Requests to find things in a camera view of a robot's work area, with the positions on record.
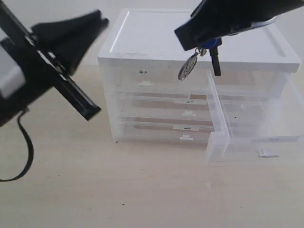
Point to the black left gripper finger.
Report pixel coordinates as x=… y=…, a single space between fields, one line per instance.
x=70 y=39

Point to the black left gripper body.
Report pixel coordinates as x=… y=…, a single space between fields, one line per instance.
x=41 y=70

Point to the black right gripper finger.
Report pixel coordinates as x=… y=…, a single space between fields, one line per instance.
x=218 y=18

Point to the key bunch with blue tag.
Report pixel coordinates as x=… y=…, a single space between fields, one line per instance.
x=207 y=51

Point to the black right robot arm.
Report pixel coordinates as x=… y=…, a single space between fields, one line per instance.
x=280 y=9

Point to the white plastic drawer cabinet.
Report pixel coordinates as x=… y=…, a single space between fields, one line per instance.
x=145 y=38

